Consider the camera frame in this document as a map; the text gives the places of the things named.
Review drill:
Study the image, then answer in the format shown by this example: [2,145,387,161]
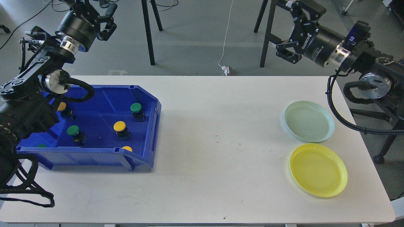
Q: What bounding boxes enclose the light green plate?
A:
[283,101,335,143]

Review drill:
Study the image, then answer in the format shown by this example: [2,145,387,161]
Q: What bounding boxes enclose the yellow push button back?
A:
[57,102,76,121]

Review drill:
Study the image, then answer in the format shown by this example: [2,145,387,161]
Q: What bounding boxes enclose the black left tripod legs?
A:
[141,0,163,66]

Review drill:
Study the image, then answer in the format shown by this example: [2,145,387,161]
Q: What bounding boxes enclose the black floor cables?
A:
[0,0,179,50]

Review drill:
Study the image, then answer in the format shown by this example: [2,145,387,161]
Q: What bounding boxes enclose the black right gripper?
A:
[276,0,344,67]

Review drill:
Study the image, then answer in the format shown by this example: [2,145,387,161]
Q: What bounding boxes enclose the yellow push button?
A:
[113,121,131,141]
[122,146,133,152]
[57,102,76,121]

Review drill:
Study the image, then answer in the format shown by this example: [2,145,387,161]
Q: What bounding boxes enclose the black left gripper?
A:
[55,0,117,52]

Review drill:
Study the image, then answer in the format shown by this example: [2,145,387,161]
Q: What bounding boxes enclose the yellow plate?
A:
[289,143,348,198]

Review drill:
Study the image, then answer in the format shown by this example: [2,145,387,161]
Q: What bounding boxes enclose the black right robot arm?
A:
[273,0,403,164]

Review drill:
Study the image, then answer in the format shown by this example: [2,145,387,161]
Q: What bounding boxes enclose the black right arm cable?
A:
[326,71,404,135]

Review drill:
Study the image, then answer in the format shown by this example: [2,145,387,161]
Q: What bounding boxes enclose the black right tripod legs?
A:
[253,0,277,68]

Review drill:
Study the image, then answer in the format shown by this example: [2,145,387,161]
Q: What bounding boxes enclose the green push button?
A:
[130,102,146,122]
[66,125,88,145]

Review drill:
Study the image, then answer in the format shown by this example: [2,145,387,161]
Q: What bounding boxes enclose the black tripod legs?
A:
[141,0,163,66]
[253,0,277,68]

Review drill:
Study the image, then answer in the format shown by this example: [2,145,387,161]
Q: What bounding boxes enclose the blue plastic bin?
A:
[16,85,161,171]

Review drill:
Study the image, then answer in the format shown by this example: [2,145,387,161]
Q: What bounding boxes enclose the yellow push button front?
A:
[122,146,133,152]

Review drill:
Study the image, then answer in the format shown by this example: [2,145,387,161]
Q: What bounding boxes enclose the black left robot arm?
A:
[0,0,117,208]

